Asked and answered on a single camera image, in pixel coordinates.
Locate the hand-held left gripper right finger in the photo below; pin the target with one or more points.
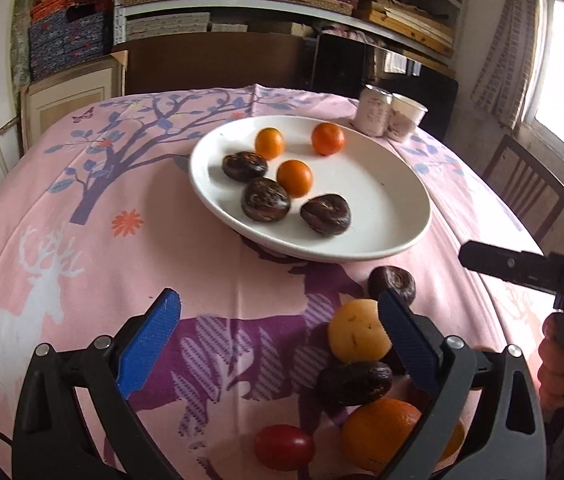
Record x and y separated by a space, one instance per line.
407 340

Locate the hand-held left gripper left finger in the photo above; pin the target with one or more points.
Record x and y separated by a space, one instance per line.
149 340

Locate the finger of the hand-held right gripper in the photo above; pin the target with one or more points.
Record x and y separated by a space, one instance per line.
507 262

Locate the pale yellow round fruit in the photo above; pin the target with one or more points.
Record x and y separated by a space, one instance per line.
357 332

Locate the large orange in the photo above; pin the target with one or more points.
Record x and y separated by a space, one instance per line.
382 435

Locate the white ceramic plate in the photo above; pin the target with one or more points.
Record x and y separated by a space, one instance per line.
362 200

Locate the small red cherry tomato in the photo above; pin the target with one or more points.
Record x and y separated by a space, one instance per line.
284 445

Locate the person's right hand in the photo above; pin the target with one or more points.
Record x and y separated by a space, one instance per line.
557 375

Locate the dark wooden chair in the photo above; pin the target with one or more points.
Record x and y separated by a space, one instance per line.
512 170

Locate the pink deer print tablecloth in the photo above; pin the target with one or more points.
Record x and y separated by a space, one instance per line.
161 240

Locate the white paper cup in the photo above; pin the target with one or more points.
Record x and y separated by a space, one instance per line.
404 117

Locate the checked beige curtain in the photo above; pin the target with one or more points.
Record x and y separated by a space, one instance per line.
507 60

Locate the white drink can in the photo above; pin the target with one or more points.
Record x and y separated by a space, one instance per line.
372 112

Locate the black glossy panel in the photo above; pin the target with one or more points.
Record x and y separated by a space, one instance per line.
342 65

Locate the stack of light wooden boxes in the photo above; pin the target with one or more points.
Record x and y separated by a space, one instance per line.
412 15

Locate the pink cloth bundle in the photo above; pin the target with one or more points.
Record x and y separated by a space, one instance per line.
347 34

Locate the brown wooden board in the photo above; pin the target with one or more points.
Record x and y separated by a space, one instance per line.
211 65

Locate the stack of blue patterned boxes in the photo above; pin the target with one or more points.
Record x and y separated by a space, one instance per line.
66 45

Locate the stack of grey flat boxes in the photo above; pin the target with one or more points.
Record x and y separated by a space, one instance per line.
171 25

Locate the mottled green panel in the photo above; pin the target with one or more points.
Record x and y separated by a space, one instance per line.
21 35

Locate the white metal shelf unit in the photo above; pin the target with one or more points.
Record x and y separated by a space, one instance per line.
171 6

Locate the stack of orange boxes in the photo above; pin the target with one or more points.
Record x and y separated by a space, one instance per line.
51 10

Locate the beige picture frame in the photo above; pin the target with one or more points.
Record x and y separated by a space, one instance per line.
66 105

